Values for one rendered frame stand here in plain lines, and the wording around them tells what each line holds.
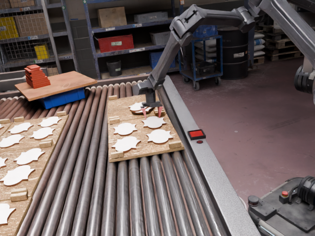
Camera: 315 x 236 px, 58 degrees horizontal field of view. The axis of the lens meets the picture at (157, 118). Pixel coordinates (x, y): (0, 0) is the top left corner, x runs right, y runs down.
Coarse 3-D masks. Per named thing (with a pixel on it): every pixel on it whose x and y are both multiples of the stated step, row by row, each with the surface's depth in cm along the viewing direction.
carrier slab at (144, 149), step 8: (128, 120) 167; (136, 120) 166; (168, 120) 161; (112, 128) 159; (136, 128) 156; (144, 128) 155; (160, 128) 153; (168, 128) 152; (112, 136) 150; (120, 136) 149; (128, 136) 148; (136, 136) 147; (144, 136) 146; (176, 136) 143; (112, 144) 142; (144, 144) 139; (152, 144) 138; (112, 152) 135; (128, 152) 133; (136, 152) 133; (144, 152) 132; (152, 152) 131; (160, 152) 132; (112, 160) 129; (120, 160) 130
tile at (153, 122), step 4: (152, 116) 165; (144, 120) 161; (148, 120) 160; (152, 120) 160; (156, 120) 159; (160, 120) 159; (144, 124) 156; (148, 124) 156; (152, 124) 156; (156, 124) 155; (160, 124) 155; (164, 124) 156; (152, 128) 152; (156, 128) 152
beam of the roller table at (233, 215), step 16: (176, 96) 203; (176, 112) 176; (192, 128) 154; (192, 144) 138; (208, 144) 137; (208, 160) 124; (208, 176) 114; (224, 176) 113; (224, 192) 104; (224, 208) 96; (240, 208) 96; (224, 224) 93; (240, 224) 89
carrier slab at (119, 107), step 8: (136, 96) 205; (144, 96) 203; (112, 104) 195; (120, 104) 193; (128, 104) 192; (112, 112) 181; (120, 112) 180; (128, 112) 179; (152, 112) 175; (120, 120) 168
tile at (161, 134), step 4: (152, 132) 147; (156, 132) 147; (160, 132) 147; (164, 132) 146; (168, 132) 146; (148, 136) 144; (152, 136) 143; (156, 136) 143; (160, 136) 142; (164, 136) 142; (168, 136) 141; (148, 140) 140; (152, 140) 139; (156, 140) 139; (160, 140) 138; (164, 140) 138; (156, 144) 137; (160, 144) 137
